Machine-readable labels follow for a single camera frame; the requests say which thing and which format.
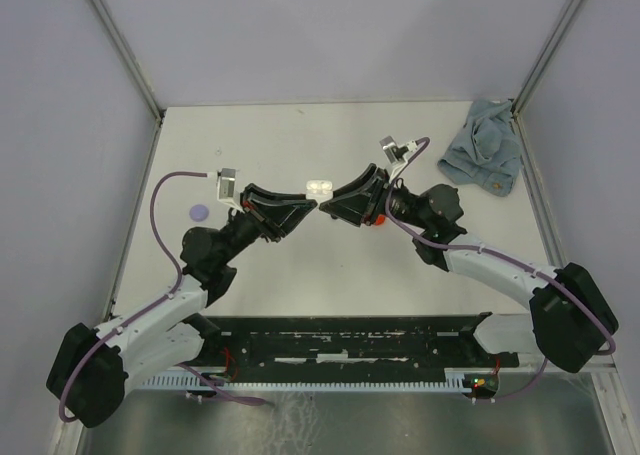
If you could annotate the aluminium frame post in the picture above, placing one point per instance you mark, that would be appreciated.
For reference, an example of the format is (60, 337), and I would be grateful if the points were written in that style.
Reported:
(126, 56)
(568, 15)

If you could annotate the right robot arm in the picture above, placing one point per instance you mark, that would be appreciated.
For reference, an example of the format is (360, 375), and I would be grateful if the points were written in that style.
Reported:
(566, 318)

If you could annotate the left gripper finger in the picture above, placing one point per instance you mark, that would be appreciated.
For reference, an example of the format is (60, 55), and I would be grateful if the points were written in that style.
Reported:
(256, 195)
(279, 220)

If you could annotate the right aluminium frame post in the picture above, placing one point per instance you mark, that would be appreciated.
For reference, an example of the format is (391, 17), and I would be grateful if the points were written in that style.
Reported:
(568, 15)

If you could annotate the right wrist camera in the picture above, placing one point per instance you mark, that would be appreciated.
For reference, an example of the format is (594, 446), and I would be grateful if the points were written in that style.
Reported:
(398, 156)

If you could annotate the left aluminium frame post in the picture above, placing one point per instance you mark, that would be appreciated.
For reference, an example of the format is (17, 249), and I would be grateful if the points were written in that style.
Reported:
(126, 56)

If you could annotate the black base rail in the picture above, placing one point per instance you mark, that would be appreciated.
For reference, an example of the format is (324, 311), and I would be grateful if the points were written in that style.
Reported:
(366, 349)

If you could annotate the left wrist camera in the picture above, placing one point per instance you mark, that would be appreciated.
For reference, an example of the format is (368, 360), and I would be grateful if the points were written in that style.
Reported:
(227, 192)

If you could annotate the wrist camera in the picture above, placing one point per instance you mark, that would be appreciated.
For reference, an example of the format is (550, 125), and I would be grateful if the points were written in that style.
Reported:
(227, 192)
(398, 156)

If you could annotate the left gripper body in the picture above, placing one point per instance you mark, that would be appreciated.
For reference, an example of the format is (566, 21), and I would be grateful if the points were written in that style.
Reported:
(262, 226)

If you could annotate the blue denim cloth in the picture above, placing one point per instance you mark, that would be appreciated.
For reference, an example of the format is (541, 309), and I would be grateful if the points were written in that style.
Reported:
(485, 151)

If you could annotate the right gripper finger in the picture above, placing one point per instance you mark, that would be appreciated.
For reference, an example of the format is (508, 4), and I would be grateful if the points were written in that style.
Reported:
(349, 208)
(358, 183)

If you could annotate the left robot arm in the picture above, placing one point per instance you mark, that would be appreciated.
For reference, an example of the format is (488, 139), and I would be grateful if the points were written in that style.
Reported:
(96, 367)

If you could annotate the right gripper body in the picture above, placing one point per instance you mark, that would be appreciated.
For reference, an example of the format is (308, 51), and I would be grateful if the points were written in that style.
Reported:
(378, 196)

